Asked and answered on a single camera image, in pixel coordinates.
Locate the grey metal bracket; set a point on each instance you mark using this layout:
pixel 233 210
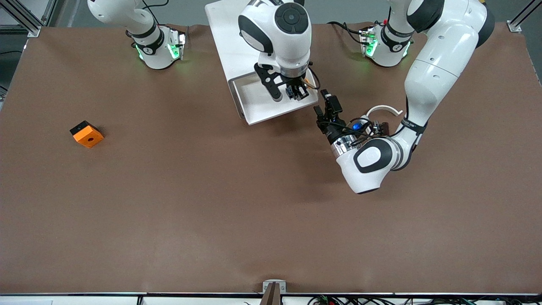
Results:
pixel 265 287

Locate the brown table mat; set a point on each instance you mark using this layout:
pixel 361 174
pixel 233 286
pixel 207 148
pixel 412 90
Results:
pixel 211 212

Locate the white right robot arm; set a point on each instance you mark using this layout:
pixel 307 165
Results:
pixel 279 42

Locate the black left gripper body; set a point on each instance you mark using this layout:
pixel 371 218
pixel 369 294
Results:
pixel 334 131

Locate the aluminium frame profile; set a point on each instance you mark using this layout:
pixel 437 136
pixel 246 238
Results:
pixel 514 26
pixel 36 30

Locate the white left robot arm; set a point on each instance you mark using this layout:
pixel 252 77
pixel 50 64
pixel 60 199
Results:
pixel 440 55

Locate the orange and black button housing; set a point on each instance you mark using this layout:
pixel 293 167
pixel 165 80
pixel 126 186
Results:
pixel 89 136

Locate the silver arm base connector block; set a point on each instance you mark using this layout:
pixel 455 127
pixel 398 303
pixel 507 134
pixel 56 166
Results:
pixel 368 42
pixel 177 42

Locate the white table edge rail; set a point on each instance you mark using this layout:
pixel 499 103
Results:
pixel 84 300

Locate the dark brown small component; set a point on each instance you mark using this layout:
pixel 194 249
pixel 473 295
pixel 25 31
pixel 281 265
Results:
pixel 383 127

